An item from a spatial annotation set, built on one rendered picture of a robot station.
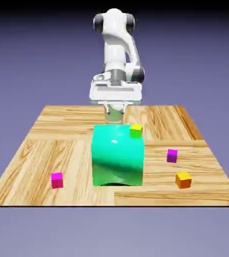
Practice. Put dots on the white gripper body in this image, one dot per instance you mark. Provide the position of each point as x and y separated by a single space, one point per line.
116 94

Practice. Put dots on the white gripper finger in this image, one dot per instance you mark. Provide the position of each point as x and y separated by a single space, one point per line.
107 109
123 108

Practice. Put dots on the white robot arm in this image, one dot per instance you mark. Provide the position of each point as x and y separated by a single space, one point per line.
114 40

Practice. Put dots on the small yellow-green cube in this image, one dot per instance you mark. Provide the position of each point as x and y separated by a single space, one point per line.
135 131

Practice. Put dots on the small purple cube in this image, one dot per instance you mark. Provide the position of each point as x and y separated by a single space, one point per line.
172 156

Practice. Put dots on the small magenta cube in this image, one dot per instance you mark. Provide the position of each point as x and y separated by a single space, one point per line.
57 180

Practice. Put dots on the small orange cube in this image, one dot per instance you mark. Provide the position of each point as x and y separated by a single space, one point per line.
183 180

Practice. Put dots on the large green box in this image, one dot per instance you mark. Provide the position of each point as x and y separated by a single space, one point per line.
117 156

